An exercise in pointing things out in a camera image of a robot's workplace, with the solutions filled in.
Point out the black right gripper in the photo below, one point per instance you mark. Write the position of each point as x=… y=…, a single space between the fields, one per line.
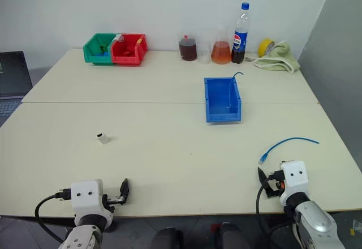
x=273 y=189

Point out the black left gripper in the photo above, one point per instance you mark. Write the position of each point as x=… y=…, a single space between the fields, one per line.
x=106 y=201

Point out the small white connector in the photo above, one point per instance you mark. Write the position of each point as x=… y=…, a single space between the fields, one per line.
x=102 y=139

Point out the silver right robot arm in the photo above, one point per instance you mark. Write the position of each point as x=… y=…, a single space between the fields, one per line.
x=314 y=223

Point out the dark rounded shape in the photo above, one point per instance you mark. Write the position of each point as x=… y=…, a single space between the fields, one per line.
x=232 y=236
x=167 y=239

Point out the small red floor object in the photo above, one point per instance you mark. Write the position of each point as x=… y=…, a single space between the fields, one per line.
x=215 y=227

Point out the blue plastic bin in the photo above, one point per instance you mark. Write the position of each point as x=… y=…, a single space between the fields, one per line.
x=220 y=110

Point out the small yellow floor object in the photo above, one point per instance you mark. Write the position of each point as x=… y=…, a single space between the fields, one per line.
x=357 y=227

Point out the light green towel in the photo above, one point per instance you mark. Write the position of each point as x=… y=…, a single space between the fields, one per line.
x=280 y=59

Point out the yellow tape roll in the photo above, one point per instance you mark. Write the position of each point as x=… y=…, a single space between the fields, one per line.
x=264 y=48

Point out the flask with orange liquid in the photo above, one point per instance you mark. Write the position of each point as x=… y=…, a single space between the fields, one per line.
x=221 y=53

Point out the red plastic bin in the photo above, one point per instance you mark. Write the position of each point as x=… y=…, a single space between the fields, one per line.
x=124 y=58

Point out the small empty clear beaker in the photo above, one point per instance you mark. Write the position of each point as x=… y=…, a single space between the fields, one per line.
x=203 y=55

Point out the Pepsi cola bottle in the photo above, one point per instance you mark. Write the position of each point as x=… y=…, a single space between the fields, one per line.
x=240 y=41

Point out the small blue part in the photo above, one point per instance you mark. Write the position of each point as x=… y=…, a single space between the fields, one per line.
x=101 y=53

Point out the green plastic bin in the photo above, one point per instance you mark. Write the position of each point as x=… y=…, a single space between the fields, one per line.
x=93 y=52

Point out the beaker with dark red liquid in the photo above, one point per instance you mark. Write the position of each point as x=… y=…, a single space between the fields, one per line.
x=187 y=51

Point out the small yellow part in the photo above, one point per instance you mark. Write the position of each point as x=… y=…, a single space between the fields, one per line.
x=138 y=41

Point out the clear plastic funnel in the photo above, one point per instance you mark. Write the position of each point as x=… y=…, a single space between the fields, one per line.
x=119 y=38

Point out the grey laptop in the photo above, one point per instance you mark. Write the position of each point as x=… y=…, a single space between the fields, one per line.
x=12 y=76

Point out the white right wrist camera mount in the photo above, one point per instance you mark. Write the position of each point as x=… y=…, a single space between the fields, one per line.
x=295 y=178

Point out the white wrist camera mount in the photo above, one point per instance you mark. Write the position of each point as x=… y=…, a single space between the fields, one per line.
x=295 y=178
x=85 y=201

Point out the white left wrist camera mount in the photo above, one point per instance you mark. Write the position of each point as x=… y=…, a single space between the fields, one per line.
x=85 y=201

